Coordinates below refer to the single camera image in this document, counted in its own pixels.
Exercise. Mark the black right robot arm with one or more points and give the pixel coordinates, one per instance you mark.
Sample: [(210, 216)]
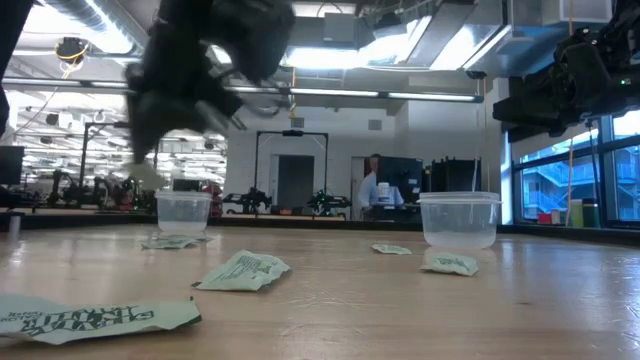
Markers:
[(627, 30)]

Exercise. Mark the white canister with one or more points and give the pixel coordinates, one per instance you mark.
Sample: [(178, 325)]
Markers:
[(383, 193)]

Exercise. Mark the black monitor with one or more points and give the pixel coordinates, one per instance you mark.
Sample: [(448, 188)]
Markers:
[(11, 165)]

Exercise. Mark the large crumpled green stevia packet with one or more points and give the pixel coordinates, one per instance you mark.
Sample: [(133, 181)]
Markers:
[(100, 320)]

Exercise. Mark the large clear plastic container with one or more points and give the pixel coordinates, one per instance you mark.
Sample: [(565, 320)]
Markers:
[(460, 220)]

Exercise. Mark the light green bottle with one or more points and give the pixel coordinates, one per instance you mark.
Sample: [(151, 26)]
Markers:
[(576, 214)]

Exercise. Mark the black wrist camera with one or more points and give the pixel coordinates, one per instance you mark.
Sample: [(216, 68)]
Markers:
[(582, 62), (260, 40)]

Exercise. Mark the person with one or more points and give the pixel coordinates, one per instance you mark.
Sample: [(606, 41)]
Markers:
[(369, 190)]

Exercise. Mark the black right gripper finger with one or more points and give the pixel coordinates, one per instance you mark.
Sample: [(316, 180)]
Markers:
[(530, 109), (537, 131)]

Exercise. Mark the dark green bottle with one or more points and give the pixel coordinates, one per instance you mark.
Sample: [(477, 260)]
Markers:
[(591, 214)]

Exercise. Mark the tall black background frame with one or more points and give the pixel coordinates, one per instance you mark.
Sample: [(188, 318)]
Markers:
[(100, 125)]

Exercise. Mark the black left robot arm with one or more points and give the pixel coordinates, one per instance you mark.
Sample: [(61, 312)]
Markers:
[(10, 40)]

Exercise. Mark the overhead LED light bar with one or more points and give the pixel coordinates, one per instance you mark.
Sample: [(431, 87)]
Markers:
[(430, 96)]

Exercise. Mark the grey ceiling box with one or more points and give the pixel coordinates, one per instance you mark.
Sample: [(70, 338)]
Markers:
[(340, 27)]

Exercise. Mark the black background robot arm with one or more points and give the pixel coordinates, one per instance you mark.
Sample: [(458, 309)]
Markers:
[(250, 200), (327, 201)]

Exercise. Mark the black equipment rack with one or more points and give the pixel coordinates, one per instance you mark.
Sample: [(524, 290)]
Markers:
[(452, 175)]

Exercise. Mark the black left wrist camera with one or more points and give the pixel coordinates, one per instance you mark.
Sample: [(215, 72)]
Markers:
[(260, 40)]

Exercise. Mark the grey post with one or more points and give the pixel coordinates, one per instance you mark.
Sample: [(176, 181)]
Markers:
[(15, 223)]

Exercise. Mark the black cabinet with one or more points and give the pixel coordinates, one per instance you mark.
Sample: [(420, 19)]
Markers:
[(405, 175)]

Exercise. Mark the red equipment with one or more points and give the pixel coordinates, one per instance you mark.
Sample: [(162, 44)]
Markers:
[(215, 199)]

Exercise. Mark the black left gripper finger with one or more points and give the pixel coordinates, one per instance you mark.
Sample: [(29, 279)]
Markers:
[(220, 107), (155, 125)]

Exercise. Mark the cluttered background robot workstation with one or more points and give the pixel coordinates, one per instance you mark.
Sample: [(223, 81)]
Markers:
[(100, 192)]

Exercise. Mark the black background rig frame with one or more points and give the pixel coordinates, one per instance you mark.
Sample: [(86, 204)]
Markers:
[(292, 133)]

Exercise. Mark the red box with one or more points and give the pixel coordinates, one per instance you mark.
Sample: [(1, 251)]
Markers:
[(544, 218)]

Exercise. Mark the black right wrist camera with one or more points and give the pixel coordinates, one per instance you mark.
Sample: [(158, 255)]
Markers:
[(582, 62)]

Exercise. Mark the small clear plastic container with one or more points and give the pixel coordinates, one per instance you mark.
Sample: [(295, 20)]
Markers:
[(182, 210)]

